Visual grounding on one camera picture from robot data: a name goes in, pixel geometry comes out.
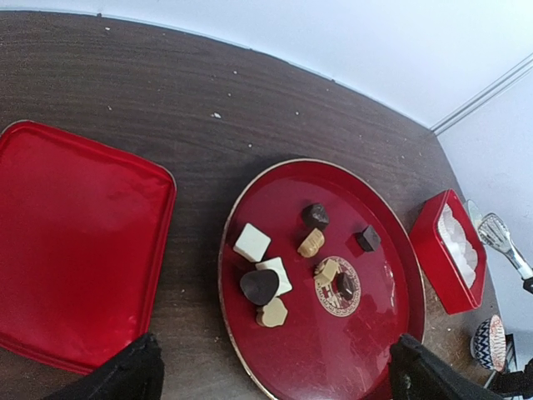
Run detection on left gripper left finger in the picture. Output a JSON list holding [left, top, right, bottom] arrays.
[[47, 333, 165, 400]]

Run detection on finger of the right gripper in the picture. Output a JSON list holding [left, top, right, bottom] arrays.
[[523, 277, 533, 293]]

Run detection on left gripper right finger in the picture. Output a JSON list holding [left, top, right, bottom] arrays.
[[389, 334, 519, 400]]

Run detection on metal serving tongs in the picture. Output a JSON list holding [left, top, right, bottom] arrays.
[[477, 212, 532, 281]]

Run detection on red chocolate box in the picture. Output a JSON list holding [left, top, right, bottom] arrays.
[[409, 189, 486, 315]]

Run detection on dark chocolate on emblem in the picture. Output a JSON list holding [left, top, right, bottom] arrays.
[[336, 272, 356, 301]]

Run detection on tan square chocolate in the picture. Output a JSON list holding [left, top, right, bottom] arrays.
[[314, 257, 340, 288]]

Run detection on dark square chocolate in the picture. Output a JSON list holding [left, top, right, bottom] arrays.
[[356, 225, 381, 253]]

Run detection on dark heart chocolate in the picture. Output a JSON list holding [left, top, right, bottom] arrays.
[[240, 270, 279, 307]]

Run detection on tan ridged chocolate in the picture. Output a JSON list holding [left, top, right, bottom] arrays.
[[297, 228, 325, 258]]

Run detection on white square chocolate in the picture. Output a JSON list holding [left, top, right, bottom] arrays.
[[233, 222, 271, 263], [256, 257, 292, 297]]

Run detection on dark lumpy chocolate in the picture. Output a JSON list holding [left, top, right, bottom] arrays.
[[301, 203, 330, 232]]

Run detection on red patterned bowl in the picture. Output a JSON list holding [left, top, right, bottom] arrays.
[[470, 315, 506, 373]]

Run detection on round red tray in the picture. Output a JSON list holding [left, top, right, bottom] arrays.
[[218, 158, 426, 399]]

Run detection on red box lid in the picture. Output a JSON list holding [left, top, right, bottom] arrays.
[[1, 121, 177, 374]]

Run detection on right aluminium post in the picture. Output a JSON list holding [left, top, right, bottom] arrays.
[[430, 53, 532, 136]]

